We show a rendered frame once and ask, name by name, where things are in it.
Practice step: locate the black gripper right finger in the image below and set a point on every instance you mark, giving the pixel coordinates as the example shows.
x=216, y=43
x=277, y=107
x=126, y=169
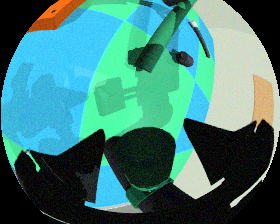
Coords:
x=215, y=147

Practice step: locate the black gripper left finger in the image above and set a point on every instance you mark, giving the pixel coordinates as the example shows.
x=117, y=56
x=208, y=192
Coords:
x=79, y=166

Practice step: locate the green cylinder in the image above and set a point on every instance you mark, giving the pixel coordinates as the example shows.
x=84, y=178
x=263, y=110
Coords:
x=162, y=35

